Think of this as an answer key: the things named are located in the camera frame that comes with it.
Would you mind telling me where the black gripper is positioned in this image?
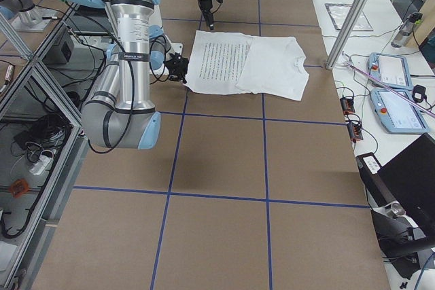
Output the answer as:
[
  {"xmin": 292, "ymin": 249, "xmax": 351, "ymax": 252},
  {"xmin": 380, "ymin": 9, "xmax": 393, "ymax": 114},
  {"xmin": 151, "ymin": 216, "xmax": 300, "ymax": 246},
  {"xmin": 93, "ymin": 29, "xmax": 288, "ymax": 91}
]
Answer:
[
  {"xmin": 164, "ymin": 53, "xmax": 189, "ymax": 84},
  {"xmin": 198, "ymin": 0, "xmax": 214, "ymax": 30}
]

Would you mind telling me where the white long-sleeve printed shirt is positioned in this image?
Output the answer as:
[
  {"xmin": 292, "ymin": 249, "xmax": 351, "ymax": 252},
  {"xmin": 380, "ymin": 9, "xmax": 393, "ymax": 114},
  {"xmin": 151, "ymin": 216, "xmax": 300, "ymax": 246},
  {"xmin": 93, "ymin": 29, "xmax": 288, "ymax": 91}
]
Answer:
[{"xmin": 186, "ymin": 31, "xmax": 309, "ymax": 101}]

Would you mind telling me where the black-framed white board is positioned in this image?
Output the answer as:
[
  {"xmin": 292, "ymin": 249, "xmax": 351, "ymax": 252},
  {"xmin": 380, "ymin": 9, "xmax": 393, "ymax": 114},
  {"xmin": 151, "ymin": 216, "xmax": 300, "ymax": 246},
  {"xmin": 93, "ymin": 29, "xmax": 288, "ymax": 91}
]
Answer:
[{"xmin": 324, "ymin": 2, "xmax": 374, "ymax": 31}]

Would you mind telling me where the far blue teach pendant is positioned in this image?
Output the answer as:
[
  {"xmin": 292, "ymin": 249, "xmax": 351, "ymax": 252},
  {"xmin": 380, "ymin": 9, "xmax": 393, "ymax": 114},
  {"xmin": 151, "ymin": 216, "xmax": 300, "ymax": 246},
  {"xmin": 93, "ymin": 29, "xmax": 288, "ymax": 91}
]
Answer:
[{"xmin": 368, "ymin": 52, "xmax": 413, "ymax": 90}]

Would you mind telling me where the blue teach pendant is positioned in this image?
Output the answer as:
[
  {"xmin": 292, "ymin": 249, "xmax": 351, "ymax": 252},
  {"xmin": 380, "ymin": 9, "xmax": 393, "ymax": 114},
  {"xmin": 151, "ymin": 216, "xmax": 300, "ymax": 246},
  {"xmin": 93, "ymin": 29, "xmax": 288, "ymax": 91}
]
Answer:
[
  {"xmin": 368, "ymin": 52, "xmax": 413, "ymax": 90},
  {"xmin": 370, "ymin": 88, "xmax": 430, "ymax": 134}
]

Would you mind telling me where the clear water bottle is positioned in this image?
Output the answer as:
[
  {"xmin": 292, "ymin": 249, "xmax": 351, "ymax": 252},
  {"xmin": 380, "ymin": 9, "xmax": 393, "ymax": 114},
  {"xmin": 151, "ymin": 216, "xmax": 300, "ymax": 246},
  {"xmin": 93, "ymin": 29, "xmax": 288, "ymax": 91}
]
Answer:
[{"xmin": 391, "ymin": 12, "xmax": 423, "ymax": 48}]

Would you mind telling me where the near blue teach pendant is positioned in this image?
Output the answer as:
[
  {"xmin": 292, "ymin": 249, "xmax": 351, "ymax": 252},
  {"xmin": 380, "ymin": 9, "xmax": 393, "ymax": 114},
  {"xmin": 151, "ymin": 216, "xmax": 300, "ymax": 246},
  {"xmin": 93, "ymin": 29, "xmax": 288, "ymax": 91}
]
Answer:
[{"xmin": 370, "ymin": 88, "xmax": 430, "ymax": 134}]

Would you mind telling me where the black laptop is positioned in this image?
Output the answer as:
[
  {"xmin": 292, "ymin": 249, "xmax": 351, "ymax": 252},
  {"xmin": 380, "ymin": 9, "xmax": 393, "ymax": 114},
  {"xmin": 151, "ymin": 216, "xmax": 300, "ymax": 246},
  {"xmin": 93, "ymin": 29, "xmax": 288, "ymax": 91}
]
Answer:
[{"xmin": 356, "ymin": 133, "xmax": 434, "ymax": 236}]

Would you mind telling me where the aluminium frame post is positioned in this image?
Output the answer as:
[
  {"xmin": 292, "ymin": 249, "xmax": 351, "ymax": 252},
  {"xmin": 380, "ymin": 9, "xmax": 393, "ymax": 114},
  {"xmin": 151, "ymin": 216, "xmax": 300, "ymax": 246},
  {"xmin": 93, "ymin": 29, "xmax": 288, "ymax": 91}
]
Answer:
[{"xmin": 326, "ymin": 0, "xmax": 367, "ymax": 70}]

